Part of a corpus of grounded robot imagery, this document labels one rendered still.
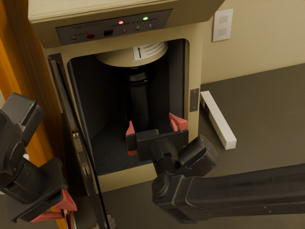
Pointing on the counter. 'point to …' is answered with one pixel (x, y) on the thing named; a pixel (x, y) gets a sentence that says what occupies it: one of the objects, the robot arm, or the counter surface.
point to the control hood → (110, 13)
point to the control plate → (66, 33)
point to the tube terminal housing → (189, 56)
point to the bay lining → (91, 71)
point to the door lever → (69, 220)
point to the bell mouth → (133, 55)
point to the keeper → (194, 102)
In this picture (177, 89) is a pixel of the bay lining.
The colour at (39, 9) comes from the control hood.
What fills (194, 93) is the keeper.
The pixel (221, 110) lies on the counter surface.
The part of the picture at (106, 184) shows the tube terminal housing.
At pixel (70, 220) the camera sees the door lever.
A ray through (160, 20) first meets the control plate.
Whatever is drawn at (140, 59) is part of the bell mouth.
